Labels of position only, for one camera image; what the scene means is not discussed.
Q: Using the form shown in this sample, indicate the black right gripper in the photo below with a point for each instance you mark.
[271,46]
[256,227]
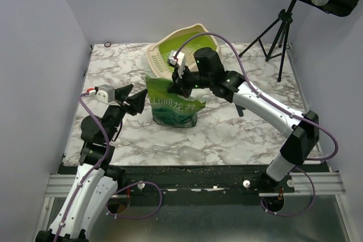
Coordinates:
[179,84]

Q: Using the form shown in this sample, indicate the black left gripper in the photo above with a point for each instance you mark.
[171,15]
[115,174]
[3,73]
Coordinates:
[136,100]

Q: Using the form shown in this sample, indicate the green cat litter bag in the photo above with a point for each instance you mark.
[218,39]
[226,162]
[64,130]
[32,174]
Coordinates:
[172,109]

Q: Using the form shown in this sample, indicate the clear plastic litter scoop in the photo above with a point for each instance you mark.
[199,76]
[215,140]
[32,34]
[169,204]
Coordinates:
[185,155]

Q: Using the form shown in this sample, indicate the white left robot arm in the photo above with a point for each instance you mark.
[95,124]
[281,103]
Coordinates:
[95,179]

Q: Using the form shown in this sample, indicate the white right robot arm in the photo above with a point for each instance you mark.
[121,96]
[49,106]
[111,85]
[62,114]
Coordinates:
[298,128]

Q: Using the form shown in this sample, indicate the clean litter pile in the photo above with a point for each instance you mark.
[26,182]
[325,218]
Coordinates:
[188,55]

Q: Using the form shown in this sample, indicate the green and beige litter box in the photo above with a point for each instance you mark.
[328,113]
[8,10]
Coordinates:
[158,53]

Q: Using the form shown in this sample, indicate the black tripod stand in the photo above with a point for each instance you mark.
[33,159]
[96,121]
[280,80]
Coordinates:
[280,42]

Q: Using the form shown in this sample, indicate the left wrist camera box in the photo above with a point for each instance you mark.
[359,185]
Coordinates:
[103,93]

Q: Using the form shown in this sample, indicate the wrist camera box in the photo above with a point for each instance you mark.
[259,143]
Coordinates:
[173,61]
[103,93]

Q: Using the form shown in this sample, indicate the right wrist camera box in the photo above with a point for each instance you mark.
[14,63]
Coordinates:
[173,61]

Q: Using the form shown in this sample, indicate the black mounting rail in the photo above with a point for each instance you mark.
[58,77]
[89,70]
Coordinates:
[196,185]

